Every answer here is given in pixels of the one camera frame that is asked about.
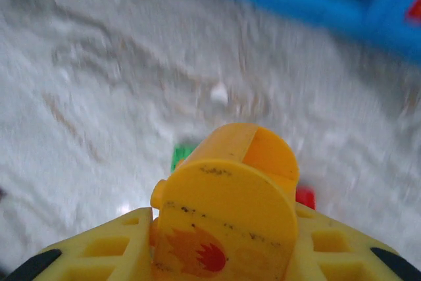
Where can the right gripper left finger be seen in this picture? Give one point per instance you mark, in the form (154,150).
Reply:
(108,254)

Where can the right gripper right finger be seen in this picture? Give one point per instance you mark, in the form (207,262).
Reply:
(335,254)

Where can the yellow round flame-print piece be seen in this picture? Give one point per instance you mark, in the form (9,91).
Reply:
(227,202)

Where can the green lego brick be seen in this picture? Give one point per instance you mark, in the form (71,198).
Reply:
(181,157)

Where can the red lego brick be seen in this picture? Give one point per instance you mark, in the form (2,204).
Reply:
(415,9)
(306,198)

